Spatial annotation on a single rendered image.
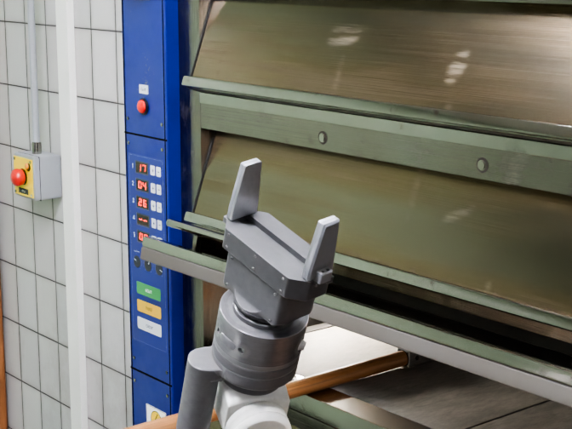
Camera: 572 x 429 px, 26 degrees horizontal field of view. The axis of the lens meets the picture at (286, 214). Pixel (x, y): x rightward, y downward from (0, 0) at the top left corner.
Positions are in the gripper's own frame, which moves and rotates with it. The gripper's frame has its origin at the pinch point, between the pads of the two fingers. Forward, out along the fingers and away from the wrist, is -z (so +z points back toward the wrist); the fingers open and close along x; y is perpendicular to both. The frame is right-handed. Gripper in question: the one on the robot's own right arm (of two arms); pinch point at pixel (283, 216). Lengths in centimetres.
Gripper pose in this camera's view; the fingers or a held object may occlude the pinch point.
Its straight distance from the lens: 114.9
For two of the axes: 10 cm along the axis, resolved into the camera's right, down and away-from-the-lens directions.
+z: -1.7, 8.2, 5.4
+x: -6.6, -5.0, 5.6
